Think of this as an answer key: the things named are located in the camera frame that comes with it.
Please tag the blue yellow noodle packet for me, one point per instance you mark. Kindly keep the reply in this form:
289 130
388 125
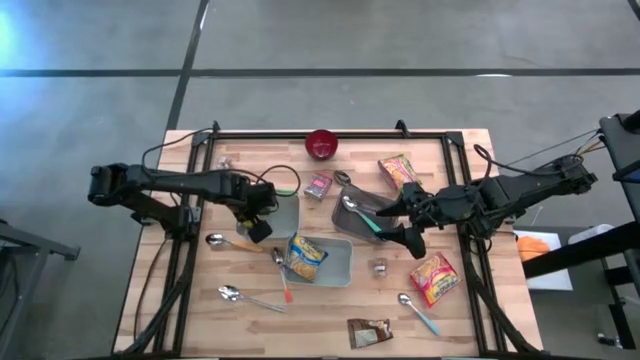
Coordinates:
304 257

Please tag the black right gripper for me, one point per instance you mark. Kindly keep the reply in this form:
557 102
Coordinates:
427 207

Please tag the orange object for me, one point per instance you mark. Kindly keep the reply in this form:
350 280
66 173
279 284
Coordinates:
532 248

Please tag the all metal spoon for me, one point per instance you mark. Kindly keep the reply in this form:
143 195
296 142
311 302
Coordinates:
250 299

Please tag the brown snack packet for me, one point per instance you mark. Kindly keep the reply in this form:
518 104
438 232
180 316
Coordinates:
369 332

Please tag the red and black bowl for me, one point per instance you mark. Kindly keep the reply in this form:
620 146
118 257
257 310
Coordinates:
321 144

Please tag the dark grey plastic bin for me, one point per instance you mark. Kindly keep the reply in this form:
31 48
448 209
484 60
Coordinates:
350 227

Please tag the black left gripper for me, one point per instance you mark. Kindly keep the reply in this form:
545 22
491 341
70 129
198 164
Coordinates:
250 197

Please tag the saffron glass jar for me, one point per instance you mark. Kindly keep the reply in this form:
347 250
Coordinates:
227 162

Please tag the yellow lid crunch jar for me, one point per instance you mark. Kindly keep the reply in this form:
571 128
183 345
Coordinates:
246 218

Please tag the black spoon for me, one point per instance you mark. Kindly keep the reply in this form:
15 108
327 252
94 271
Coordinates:
341 178

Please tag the black stand bar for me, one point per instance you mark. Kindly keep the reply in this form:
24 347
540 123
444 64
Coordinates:
575 255

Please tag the black side cart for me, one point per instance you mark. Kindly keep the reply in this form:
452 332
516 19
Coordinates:
620 150

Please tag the white paper sheet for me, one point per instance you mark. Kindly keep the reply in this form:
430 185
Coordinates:
550 282

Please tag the red orange ramen packet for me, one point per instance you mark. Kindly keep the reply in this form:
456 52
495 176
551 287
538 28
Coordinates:
435 279

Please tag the white plastic container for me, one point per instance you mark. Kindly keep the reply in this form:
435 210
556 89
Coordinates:
590 234

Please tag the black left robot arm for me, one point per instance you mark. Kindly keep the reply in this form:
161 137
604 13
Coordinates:
200 181

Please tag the grey side table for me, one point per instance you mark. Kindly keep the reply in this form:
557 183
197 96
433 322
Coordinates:
30 245

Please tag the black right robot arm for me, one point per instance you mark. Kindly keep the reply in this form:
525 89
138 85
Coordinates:
525 190

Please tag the pink Maruchan ramen packet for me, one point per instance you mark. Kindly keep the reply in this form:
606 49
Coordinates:
397 171

